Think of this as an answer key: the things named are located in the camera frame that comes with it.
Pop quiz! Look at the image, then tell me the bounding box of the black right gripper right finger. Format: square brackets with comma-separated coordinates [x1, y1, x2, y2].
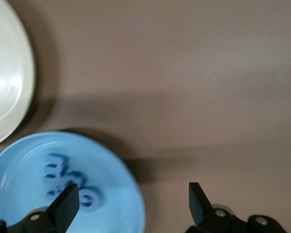
[184, 182, 286, 233]

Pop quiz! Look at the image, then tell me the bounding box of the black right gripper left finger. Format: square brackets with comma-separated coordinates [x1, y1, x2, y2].
[0, 183, 81, 233]

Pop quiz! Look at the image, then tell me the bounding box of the blue foam lowercase g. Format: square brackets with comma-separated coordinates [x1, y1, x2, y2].
[62, 169, 87, 192]

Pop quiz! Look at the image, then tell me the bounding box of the blue foam capital G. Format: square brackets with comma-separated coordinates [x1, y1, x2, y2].
[78, 186, 104, 214]

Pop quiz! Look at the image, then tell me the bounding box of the blue foam letter E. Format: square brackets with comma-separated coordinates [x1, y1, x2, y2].
[42, 153, 71, 185]

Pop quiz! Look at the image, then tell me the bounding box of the blue round plate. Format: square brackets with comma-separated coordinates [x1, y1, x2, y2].
[0, 131, 146, 233]

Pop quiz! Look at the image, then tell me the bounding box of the brown table cover sheet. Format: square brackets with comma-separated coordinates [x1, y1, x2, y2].
[0, 0, 291, 233]

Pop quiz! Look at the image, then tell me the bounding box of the beige round plate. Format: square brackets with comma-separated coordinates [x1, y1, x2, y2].
[0, 0, 37, 148]

